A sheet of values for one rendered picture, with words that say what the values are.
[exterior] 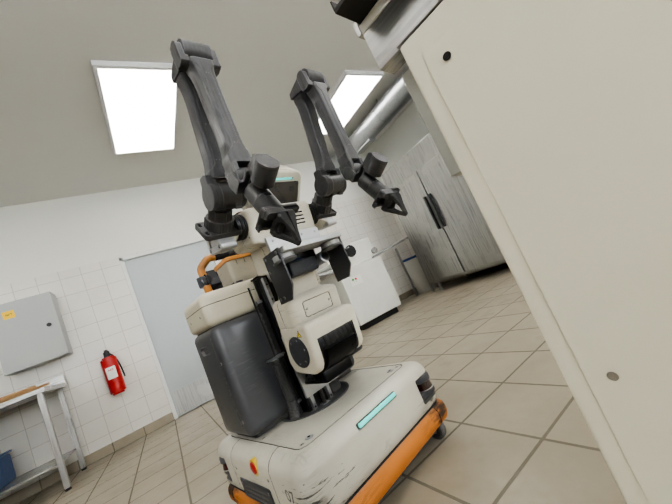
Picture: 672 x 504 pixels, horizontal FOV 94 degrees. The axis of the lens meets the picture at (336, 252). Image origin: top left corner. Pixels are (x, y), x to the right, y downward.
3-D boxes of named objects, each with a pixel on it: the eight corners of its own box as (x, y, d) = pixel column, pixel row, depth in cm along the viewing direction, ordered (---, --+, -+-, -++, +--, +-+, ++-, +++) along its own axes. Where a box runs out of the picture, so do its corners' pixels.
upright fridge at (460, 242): (551, 250, 413) (481, 115, 436) (517, 272, 364) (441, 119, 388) (465, 275, 530) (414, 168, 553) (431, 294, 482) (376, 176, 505)
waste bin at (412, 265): (450, 280, 558) (434, 246, 565) (431, 290, 529) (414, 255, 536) (429, 286, 603) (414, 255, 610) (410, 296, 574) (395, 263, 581)
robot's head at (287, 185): (229, 206, 114) (228, 163, 108) (277, 200, 128) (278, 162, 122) (251, 217, 105) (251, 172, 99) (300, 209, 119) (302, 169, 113)
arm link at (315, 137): (302, 90, 126) (282, 86, 119) (324, 69, 116) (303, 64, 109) (335, 196, 127) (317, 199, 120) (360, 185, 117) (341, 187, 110)
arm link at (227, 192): (226, 207, 99) (209, 209, 95) (228, 176, 94) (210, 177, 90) (241, 220, 94) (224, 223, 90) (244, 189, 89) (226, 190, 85)
